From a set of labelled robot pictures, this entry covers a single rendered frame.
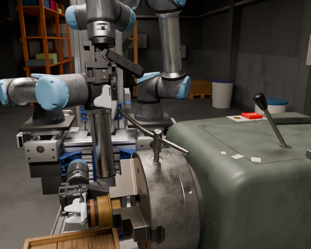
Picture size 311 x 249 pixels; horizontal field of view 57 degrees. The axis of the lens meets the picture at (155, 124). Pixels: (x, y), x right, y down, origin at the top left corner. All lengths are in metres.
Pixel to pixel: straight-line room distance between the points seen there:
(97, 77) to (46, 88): 0.27
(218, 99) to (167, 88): 5.86
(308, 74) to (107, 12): 4.24
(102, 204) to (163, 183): 0.19
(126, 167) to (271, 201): 0.40
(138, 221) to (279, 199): 0.34
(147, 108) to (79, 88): 0.49
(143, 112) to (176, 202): 0.76
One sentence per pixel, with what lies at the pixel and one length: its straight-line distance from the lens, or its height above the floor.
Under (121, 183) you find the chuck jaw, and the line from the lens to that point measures 0.84.
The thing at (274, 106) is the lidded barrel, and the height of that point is 0.56.
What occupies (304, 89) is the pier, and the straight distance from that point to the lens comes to 4.91.
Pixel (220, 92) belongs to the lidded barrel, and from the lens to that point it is 7.11.
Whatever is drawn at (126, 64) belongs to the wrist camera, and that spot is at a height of 1.48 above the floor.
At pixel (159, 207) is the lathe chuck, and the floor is 1.16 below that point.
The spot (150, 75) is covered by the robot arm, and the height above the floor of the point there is 1.38.
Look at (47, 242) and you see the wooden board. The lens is 1.10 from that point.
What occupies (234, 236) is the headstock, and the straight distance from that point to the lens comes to 0.74.
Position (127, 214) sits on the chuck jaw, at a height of 1.10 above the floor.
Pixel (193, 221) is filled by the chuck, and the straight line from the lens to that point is 0.75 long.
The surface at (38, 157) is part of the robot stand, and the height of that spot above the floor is 1.05.
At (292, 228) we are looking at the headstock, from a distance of 0.83.
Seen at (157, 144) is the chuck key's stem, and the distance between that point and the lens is 0.74.
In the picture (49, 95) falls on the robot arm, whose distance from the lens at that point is 0.99.
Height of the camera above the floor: 1.53
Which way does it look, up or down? 16 degrees down
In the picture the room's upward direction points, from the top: straight up
